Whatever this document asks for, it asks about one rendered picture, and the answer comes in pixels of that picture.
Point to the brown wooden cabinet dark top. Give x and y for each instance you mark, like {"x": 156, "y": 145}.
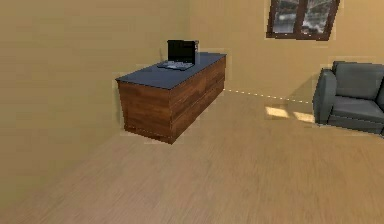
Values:
{"x": 156, "y": 106}

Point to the grey upholstered armchair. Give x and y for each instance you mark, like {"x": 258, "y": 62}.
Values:
{"x": 353, "y": 100}

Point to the dark brown framed window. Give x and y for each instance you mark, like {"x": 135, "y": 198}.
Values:
{"x": 301, "y": 18}

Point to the black open laptop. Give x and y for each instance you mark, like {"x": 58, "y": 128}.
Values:
{"x": 180, "y": 53}

